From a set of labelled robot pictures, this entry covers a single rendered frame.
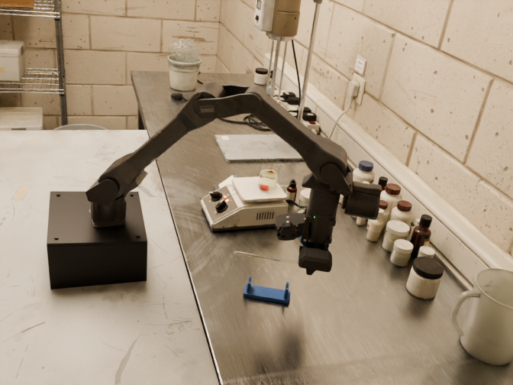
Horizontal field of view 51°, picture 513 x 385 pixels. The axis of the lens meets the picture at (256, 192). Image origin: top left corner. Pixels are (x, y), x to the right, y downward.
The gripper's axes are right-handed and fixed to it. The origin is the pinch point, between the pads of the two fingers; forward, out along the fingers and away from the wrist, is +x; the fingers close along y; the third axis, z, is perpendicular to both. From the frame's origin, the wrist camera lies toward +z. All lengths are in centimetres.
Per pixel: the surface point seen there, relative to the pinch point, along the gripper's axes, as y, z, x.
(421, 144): -51, -28, -9
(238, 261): -10.8, 15.5, 11.2
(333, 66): -108, -4, -13
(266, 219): -26.8, 10.8, 8.2
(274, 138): -86, 14, 10
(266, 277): -6.5, 8.5, 11.2
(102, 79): -246, 138, 52
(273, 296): 1.0, 6.4, 10.2
